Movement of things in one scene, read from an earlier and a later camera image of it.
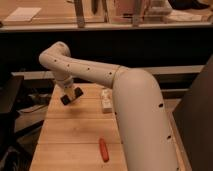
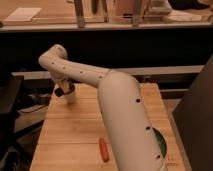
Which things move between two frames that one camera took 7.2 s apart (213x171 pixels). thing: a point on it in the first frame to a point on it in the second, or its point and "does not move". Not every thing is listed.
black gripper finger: [65, 99] to [59, 92]
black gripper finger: [78, 92] to [71, 87]
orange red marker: [104, 150] does not move
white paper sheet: [23, 14] does not move
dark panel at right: [194, 120] does not move
